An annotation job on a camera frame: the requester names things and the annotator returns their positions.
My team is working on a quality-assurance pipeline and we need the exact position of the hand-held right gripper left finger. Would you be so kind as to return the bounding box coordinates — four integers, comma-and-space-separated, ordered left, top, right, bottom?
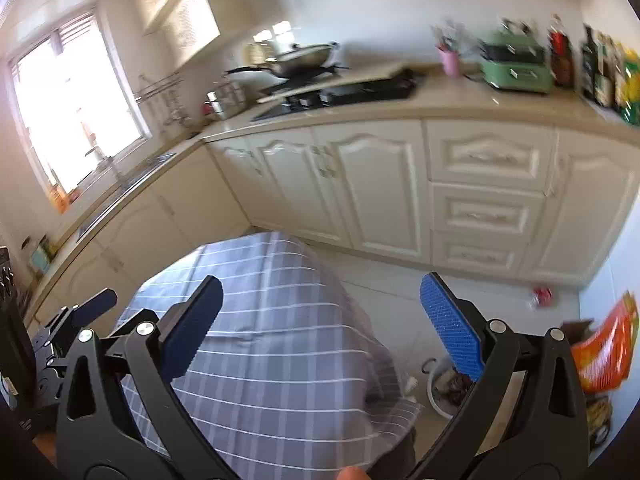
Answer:
55, 275, 237, 480

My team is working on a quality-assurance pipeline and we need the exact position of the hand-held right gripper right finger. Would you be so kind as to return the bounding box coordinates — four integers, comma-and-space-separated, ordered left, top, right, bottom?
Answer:
414, 272, 592, 480

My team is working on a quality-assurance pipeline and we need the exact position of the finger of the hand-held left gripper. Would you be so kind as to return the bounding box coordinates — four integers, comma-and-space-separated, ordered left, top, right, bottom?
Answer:
74, 287, 119, 327

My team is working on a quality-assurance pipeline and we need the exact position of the white trash bin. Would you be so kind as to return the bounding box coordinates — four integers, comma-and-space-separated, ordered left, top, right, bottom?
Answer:
424, 357, 484, 419

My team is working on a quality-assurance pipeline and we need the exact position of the glass jar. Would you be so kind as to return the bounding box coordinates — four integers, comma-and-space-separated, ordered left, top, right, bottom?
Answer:
27, 239, 56, 275

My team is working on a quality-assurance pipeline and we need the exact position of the cream cabinet drawer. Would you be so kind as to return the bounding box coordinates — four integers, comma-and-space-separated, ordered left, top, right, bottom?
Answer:
429, 182, 549, 241
429, 230, 534, 276
424, 119, 559, 196

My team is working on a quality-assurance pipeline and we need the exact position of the grey checked tablecloth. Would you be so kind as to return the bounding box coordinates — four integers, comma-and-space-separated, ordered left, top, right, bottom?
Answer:
107, 230, 426, 480

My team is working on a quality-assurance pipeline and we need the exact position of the crushed red can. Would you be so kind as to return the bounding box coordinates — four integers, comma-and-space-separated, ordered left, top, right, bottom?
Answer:
529, 285, 557, 310

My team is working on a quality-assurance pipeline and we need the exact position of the steel sink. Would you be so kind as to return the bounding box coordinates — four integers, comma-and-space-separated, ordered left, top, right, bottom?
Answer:
74, 152, 177, 239

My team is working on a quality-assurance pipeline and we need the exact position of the cardboard box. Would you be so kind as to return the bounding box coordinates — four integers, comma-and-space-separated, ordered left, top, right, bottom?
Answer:
559, 317, 599, 349

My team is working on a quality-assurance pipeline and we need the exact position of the steel faucet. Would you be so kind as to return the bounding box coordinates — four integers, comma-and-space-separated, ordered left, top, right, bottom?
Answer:
84, 142, 129, 184

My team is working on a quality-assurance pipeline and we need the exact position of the orange printed bag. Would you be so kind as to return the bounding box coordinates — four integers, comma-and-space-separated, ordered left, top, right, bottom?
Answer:
569, 290, 640, 395

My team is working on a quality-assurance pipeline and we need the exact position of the white framed window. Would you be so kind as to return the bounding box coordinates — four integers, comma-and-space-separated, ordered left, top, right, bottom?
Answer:
7, 7, 154, 211

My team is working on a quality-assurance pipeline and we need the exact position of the steel utensil rack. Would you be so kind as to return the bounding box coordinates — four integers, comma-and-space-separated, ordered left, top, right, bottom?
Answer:
132, 72, 187, 129

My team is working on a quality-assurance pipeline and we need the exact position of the steel steamer pot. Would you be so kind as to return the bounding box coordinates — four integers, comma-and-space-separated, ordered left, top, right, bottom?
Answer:
205, 79, 250, 120

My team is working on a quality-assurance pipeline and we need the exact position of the black gas stove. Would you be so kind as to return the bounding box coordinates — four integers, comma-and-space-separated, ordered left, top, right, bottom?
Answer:
249, 70, 427, 122

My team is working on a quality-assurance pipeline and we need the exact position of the pink utensil holder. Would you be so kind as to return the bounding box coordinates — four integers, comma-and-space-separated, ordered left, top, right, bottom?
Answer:
437, 44, 464, 79

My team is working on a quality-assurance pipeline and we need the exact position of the green multi cooker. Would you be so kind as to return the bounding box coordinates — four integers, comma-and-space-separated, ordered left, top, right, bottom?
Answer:
478, 18, 554, 95

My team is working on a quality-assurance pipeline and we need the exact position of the cream steamer rack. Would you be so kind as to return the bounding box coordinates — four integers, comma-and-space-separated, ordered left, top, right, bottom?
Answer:
243, 39, 271, 64

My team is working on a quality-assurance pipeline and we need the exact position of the steel wok with lid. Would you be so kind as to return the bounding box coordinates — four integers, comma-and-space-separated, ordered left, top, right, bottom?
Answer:
224, 41, 342, 81

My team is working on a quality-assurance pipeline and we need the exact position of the yellow green packet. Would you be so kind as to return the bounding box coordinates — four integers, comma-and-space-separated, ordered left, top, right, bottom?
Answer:
617, 47, 640, 127

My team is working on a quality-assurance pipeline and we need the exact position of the small lattice wall cabinet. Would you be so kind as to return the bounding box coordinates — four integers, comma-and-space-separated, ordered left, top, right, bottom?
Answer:
164, 0, 221, 64

